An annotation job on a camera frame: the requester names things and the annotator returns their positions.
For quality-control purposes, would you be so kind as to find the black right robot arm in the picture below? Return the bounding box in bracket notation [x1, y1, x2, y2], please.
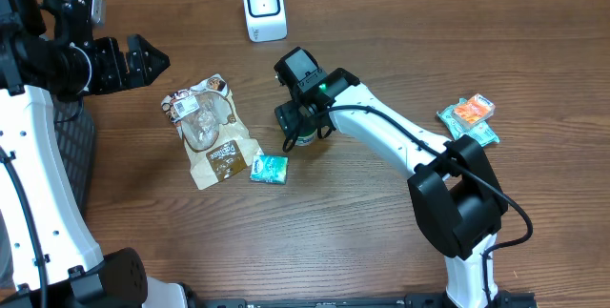
[274, 47, 508, 307]

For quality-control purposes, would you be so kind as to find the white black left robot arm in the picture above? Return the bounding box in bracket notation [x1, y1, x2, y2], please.
[1, 0, 198, 307]

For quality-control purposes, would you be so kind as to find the green lid spice jar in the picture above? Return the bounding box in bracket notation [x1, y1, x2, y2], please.
[295, 132, 316, 147]

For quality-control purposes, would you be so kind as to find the teal white packet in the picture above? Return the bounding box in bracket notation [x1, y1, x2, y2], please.
[437, 98, 500, 147]

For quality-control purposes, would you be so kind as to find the brown white snack pouch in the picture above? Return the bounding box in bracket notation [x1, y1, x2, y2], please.
[161, 73, 263, 190]

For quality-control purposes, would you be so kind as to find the orange small box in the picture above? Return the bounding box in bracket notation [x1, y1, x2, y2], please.
[451, 93, 496, 130]

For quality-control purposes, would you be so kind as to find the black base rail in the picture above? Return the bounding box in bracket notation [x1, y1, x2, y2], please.
[198, 294, 452, 308]

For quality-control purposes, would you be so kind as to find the white barcode scanner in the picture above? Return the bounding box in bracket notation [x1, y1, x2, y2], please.
[243, 0, 288, 43]

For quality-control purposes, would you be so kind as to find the grey plastic mesh basket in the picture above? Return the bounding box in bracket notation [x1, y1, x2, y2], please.
[52, 96, 97, 216]

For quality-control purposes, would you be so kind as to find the teal box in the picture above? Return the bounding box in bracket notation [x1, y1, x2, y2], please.
[250, 154, 288, 184]

